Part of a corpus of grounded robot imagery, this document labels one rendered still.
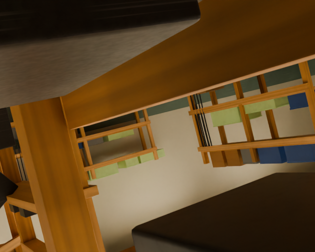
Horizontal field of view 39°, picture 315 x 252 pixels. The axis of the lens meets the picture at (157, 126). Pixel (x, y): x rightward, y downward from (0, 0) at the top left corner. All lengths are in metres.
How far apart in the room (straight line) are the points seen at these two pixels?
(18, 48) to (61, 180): 0.73
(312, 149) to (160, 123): 5.53
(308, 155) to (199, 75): 4.89
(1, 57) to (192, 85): 0.30
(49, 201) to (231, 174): 10.41
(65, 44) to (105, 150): 9.39
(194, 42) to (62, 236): 0.59
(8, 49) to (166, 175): 10.04
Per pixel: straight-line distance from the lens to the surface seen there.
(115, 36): 0.27
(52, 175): 0.95
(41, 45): 0.25
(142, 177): 9.98
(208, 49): 0.48
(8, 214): 4.24
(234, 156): 6.40
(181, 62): 0.52
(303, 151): 5.39
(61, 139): 0.96
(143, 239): 0.25
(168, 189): 10.29
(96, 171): 8.98
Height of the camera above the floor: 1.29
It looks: 1 degrees up
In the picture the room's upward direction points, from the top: 166 degrees clockwise
